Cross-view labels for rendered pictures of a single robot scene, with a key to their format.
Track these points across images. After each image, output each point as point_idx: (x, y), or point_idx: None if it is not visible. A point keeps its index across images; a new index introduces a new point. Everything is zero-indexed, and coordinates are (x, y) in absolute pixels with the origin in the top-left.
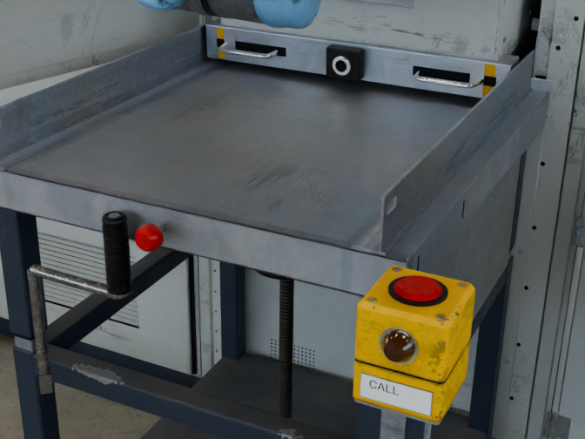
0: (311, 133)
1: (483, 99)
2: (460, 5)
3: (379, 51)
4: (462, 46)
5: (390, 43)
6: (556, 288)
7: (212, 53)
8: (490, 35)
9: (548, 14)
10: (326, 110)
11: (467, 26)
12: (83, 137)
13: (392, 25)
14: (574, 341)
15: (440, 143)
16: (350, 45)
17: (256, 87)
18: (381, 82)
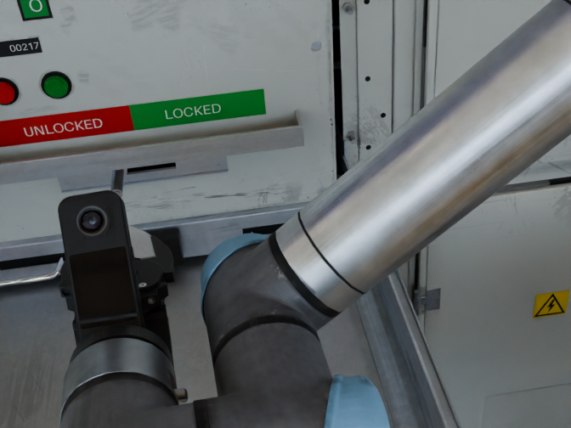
0: (205, 397)
1: (394, 286)
2: (286, 154)
3: (197, 225)
4: (295, 194)
5: (206, 211)
6: None
7: None
8: (325, 175)
9: (352, 116)
10: (182, 333)
11: (296, 173)
12: None
13: (205, 194)
14: None
15: (443, 416)
16: (158, 228)
17: (63, 321)
18: (206, 254)
